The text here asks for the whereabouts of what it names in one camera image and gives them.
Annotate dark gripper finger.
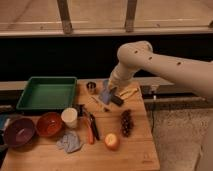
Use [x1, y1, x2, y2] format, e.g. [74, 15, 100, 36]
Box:
[109, 87, 117, 98]

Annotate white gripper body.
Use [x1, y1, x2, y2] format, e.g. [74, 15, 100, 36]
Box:
[108, 70, 130, 90]

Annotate blue sponge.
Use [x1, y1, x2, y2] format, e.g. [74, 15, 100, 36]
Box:
[99, 90, 111, 105]

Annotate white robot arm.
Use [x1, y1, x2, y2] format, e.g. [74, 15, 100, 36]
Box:
[108, 41, 213, 171]

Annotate blue cup at back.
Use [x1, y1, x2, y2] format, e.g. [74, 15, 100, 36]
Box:
[103, 79, 109, 89]

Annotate small metal cup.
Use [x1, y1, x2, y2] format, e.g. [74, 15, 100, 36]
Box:
[86, 82, 96, 94]

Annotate white paper cup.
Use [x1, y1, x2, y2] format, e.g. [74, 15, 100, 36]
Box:
[61, 108, 78, 128]

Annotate black rectangular block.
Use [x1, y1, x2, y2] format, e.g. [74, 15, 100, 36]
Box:
[111, 95, 124, 106]

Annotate yellow banana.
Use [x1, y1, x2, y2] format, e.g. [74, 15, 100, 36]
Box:
[119, 88, 138, 100]

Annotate thin wooden brush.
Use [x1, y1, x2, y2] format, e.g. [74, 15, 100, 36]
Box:
[90, 96, 110, 112]

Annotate dark grape bunch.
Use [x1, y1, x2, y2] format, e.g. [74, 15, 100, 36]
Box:
[121, 110, 134, 137]

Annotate red yellow apple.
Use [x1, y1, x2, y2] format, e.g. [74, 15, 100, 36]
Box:
[104, 133, 120, 150]

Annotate grey crumpled cloth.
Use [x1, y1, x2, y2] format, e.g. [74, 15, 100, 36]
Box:
[56, 131, 83, 153]

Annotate orange bowl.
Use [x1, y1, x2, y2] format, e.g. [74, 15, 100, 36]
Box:
[36, 112, 63, 138]

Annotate green plastic tray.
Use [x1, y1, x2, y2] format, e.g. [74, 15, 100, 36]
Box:
[16, 76, 77, 111]

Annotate purple bowl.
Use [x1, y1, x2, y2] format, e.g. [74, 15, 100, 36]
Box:
[3, 118, 35, 148]

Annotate black handled tool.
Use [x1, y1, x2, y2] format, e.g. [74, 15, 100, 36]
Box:
[90, 114, 100, 141]

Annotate red handled tool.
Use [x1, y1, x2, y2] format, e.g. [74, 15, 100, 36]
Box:
[83, 115, 94, 145]

